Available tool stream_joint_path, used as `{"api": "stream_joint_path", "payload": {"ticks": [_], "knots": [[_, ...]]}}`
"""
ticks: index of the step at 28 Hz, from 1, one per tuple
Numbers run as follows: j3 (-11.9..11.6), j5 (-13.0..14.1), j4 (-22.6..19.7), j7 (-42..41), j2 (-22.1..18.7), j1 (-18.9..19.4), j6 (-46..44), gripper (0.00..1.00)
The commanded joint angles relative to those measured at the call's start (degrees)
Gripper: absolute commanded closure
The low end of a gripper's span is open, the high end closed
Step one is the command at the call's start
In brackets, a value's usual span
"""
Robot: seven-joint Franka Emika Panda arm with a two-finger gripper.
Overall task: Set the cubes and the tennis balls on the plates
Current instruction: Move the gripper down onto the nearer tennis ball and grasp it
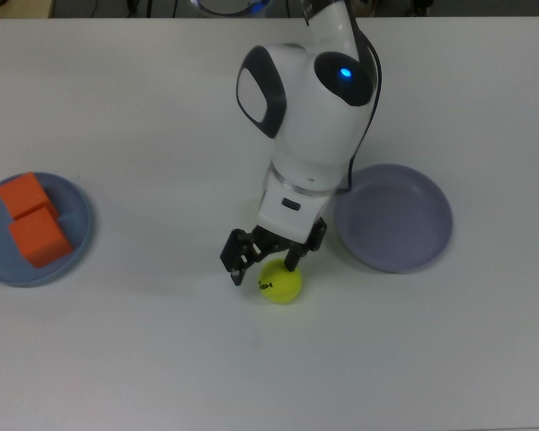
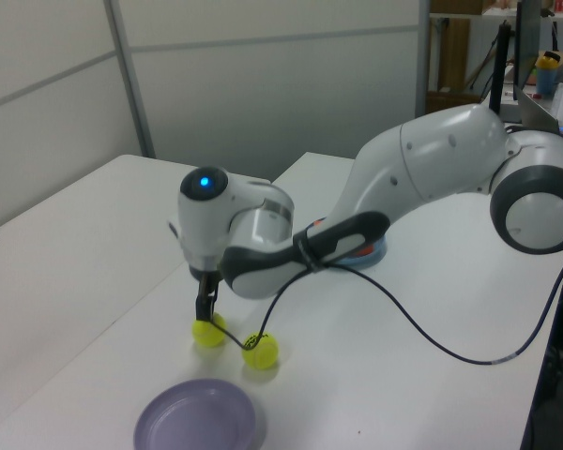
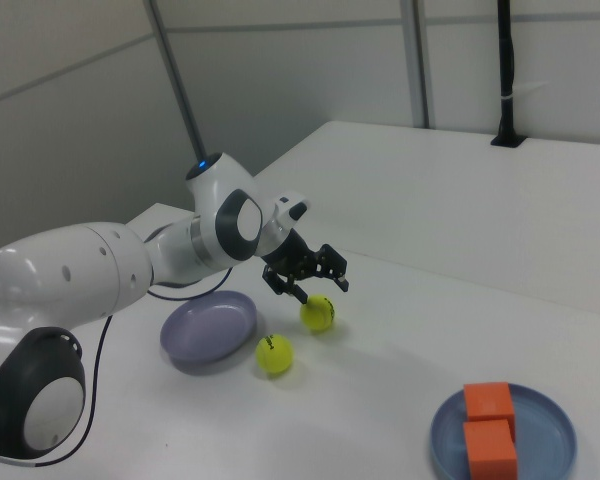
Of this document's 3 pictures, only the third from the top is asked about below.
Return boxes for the yellow tennis ball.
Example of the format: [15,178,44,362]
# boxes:
[255,333,295,375]
[299,294,337,334]

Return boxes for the purple plastic plate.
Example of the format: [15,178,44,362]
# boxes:
[158,290,259,374]

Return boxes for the grey partition post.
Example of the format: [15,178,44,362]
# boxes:
[402,0,437,130]
[147,0,212,164]

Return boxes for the orange foam cube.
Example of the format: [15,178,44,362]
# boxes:
[461,418,521,480]
[462,381,517,444]

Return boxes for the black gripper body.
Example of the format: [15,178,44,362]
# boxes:
[260,230,326,281]

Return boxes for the blue plastic plate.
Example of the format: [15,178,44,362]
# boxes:
[428,382,578,480]

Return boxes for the black pole with clamp base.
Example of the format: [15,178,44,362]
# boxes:
[489,0,525,149]

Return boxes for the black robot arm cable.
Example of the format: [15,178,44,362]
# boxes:
[0,267,236,469]

